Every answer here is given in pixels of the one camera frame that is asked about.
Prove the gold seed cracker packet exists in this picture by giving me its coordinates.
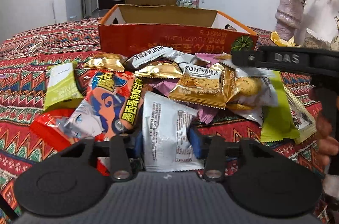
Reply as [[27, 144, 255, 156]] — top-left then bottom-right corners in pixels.
[[169, 70, 226, 109]]

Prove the person right hand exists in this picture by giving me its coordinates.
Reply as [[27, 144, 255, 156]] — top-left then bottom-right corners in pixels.
[[310, 87, 338, 177]]

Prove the plate of orange slices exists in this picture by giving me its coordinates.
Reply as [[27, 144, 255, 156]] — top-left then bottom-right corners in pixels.
[[270, 31, 300, 47]]

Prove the pink textured vase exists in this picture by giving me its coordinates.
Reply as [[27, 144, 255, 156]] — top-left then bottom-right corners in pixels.
[[275, 0, 304, 41]]

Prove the red anime chip bag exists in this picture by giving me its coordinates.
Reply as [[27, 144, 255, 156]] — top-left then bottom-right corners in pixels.
[[29, 69, 145, 177]]

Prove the right green snack bar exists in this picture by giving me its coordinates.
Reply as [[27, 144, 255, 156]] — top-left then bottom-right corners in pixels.
[[260, 71, 299, 142]]

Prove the gold round cookie packet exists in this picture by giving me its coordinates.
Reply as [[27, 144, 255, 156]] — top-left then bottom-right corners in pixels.
[[222, 67, 278, 111]]

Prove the pink snack packet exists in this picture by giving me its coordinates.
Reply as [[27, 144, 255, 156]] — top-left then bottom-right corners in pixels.
[[150, 79, 179, 97]]

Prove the left green white snack bar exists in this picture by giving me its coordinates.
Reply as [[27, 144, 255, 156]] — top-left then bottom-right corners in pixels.
[[44, 62, 84, 112]]

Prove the gold small snack packet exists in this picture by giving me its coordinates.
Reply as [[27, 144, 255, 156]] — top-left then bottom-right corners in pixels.
[[83, 52, 128, 72]]

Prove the orange cardboard tray box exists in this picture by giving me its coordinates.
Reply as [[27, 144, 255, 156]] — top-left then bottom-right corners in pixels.
[[98, 5, 258, 57]]

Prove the colourful patterned tablecloth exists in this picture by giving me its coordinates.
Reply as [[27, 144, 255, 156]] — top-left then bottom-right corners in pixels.
[[1, 18, 323, 215]]

